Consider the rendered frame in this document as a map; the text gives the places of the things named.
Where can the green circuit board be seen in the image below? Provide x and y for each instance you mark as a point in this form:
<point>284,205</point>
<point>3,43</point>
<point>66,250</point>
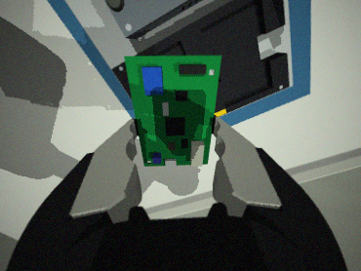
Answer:
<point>174,100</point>

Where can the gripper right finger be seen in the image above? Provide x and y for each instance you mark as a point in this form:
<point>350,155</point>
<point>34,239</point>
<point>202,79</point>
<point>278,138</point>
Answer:
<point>252,185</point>

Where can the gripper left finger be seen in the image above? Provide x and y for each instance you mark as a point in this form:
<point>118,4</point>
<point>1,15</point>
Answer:
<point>98,191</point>

